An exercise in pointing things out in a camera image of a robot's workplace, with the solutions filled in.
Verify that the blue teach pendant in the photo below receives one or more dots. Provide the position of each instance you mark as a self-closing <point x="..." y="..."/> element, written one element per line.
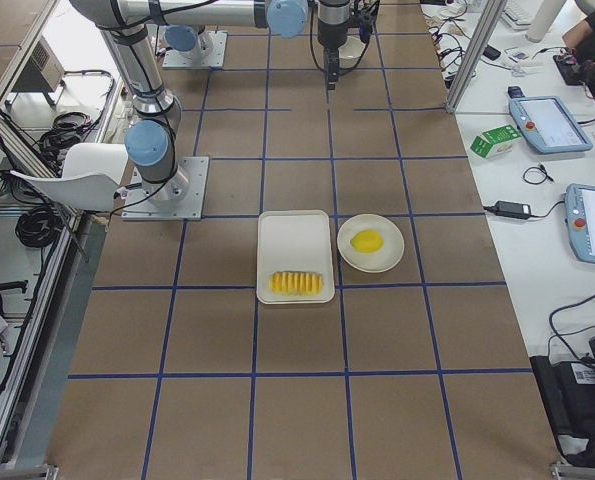
<point x="547" y="125"/>
<point x="580" y="220"/>

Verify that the black equipment case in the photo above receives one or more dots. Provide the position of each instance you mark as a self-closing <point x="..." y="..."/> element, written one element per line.
<point x="567" y="389"/>

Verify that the black gripper at bowl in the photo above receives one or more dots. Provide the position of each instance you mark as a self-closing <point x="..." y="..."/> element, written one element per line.
<point x="330" y="31"/>

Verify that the upper blue teach pendant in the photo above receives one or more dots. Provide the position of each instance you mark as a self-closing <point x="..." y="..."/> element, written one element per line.
<point x="547" y="125"/>

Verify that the lower blue teach pendant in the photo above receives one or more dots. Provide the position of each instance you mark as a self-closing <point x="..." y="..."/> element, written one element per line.
<point x="580" y="220"/>

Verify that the aluminium frame post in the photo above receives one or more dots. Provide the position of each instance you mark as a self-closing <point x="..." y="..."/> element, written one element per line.
<point x="477" y="44"/>

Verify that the white plastic chair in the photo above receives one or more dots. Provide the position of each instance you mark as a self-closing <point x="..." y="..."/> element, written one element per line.
<point x="91" y="175"/>

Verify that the cream round plate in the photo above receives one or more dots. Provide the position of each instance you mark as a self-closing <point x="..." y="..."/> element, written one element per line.
<point x="384" y="259"/>

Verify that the cream rectangular tray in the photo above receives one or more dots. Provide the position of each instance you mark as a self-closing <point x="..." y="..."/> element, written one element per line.
<point x="298" y="240"/>

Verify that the sliced yellow fruit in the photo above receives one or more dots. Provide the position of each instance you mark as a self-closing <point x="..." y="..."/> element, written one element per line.
<point x="296" y="283"/>

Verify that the grey robot arm near lemon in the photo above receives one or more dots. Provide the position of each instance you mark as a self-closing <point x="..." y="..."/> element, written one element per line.
<point x="151" y="142"/>

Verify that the green and white carton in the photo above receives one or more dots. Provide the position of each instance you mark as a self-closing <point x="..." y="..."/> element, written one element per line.
<point x="495" y="142"/>

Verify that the black power adapter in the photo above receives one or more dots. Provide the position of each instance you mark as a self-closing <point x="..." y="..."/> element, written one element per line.
<point x="512" y="210"/>

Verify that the white bowl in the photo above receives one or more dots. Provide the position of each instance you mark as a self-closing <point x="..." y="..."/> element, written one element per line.
<point x="350" y="52"/>

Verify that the yellow lemon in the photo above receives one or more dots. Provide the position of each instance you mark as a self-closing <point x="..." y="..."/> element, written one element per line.
<point x="367" y="241"/>

